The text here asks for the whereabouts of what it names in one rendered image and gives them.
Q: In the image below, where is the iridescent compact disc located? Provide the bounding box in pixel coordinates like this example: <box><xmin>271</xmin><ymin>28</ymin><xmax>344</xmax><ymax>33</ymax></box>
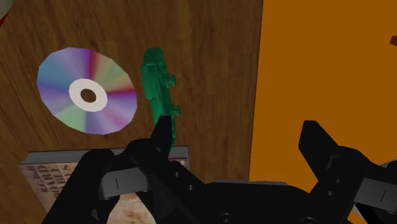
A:
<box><xmin>36</xmin><ymin>46</ymin><xmax>138</xmax><ymax>136</ymax></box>

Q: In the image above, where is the white and red object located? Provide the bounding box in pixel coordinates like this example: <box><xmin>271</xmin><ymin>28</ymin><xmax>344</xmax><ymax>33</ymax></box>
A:
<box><xmin>0</xmin><ymin>0</ymin><xmax>15</xmax><ymax>27</ymax></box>

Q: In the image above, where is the tan book with dark lettering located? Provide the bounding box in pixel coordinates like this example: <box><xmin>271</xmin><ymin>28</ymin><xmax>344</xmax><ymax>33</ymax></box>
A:
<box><xmin>17</xmin><ymin>145</ymin><xmax>190</xmax><ymax>224</ymax></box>

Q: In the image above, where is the green toy skateboard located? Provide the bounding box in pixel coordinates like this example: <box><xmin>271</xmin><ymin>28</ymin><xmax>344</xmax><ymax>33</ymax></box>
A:
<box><xmin>140</xmin><ymin>47</ymin><xmax>181</xmax><ymax>151</ymax></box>

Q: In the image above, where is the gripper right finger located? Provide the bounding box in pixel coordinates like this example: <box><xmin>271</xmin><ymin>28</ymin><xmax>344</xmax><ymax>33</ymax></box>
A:
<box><xmin>298</xmin><ymin>120</ymin><xmax>397</xmax><ymax>224</ymax></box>

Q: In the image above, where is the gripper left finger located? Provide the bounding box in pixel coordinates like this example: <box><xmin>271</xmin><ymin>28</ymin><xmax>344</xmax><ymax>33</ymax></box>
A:
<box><xmin>41</xmin><ymin>115</ymin><xmax>206</xmax><ymax>224</ymax></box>

